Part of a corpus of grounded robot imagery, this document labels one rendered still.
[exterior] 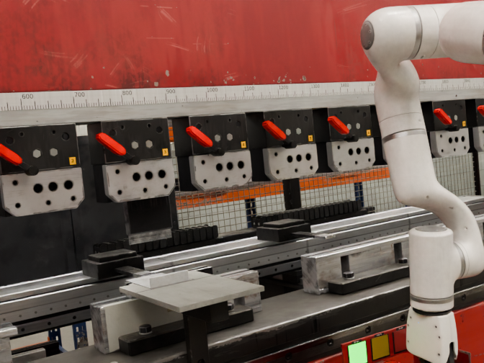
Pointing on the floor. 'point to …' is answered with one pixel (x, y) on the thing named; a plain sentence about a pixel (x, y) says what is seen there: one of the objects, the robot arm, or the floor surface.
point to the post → (292, 194)
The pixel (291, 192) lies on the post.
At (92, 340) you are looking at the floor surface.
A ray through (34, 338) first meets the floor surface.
